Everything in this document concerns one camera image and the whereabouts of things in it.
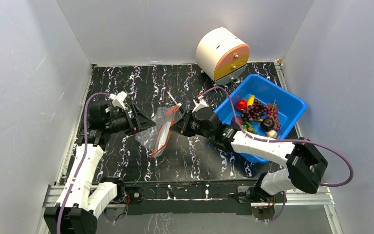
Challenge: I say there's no blue plastic bin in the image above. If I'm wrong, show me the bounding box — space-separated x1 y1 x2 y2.
214 74 307 163

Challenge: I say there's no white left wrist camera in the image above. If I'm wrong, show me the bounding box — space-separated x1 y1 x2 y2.
109 91 128 111

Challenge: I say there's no dark plum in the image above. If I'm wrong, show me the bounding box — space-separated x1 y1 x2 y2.
260 118 275 132

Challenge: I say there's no clear zip top bag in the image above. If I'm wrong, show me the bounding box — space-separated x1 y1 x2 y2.
135 103 181 158

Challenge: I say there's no dark purple grape bunch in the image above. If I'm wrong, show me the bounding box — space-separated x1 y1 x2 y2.
241 99 267 122

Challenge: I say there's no white round drawer cabinet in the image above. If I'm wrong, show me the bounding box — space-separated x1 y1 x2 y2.
195 27 250 86

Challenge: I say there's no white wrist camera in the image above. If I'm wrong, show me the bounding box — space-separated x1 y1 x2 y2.
109 91 128 111
192 94 208 113

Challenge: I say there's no purple mangosteen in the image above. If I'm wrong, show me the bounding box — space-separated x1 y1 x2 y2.
231 117 243 127

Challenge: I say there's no light purple grape bunch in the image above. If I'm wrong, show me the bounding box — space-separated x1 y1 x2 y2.
266 101 281 132

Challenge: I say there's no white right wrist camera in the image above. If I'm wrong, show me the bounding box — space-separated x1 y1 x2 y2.
192 94 208 113

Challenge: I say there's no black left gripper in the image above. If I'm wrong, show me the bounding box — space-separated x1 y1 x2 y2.
105 104 156 136

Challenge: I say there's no black white marker pen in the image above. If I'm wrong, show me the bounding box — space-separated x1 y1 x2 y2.
167 91 179 105

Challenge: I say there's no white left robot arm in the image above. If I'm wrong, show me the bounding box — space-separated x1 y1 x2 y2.
43 100 156 234

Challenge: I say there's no red strawberry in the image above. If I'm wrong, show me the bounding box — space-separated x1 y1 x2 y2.
235 99 247 112

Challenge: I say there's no aluminium frame rail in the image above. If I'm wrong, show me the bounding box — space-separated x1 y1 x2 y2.
37 182 342 234

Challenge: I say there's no white garlic bulb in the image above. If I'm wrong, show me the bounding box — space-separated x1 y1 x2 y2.
266 130 278 139

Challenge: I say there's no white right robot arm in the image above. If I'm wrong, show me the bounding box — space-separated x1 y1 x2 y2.
170 107 328 202

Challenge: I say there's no yellow banana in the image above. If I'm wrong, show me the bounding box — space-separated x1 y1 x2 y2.
247 95 255 107

